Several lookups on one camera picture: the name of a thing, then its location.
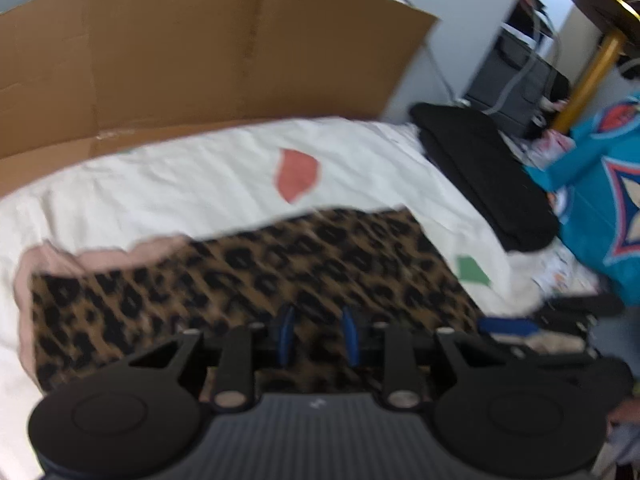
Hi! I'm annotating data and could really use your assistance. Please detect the round gold leg table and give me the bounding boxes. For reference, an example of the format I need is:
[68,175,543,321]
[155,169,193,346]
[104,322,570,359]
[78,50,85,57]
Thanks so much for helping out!
[550,0,640,136]

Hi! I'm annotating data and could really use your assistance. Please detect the dark grey storage box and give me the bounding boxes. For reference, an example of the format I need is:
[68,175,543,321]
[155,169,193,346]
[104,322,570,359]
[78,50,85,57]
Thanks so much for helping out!
[465,35,571,138]

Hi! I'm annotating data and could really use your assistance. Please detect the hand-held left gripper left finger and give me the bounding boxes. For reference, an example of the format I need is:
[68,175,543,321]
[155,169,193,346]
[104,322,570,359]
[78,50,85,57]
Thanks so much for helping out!
[127,305,297,408]

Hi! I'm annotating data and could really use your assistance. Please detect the leopard print skirt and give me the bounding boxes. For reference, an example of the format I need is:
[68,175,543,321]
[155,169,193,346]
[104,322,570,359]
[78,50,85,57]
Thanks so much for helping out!
[30,207,483,396]

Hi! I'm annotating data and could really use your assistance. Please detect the cream bear print blanket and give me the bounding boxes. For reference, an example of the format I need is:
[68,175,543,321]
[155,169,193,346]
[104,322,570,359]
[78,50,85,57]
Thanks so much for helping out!
[0,116,606,480]

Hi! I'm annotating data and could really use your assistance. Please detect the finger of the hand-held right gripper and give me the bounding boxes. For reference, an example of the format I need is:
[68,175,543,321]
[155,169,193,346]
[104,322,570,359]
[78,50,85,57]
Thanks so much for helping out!
[532,292,626,321]
[477,316,601,361]

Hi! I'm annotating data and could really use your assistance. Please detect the black folded clothes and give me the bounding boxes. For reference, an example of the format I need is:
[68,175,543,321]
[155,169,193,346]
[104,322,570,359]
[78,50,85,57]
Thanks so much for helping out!
[410,102,560,253]

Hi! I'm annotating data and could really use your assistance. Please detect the folded cardboard sheet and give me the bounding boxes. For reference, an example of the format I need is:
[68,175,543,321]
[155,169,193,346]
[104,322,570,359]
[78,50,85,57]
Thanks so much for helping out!
[0,0,441,198]

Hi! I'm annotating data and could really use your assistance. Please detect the teal printed blanket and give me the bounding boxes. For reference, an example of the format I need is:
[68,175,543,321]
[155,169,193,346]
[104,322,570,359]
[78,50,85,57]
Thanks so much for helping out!
[525,90,640,306]

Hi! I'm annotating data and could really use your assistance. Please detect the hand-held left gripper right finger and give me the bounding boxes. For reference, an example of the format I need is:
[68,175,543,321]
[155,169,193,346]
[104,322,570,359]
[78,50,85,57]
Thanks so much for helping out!
[341,305,506,408]

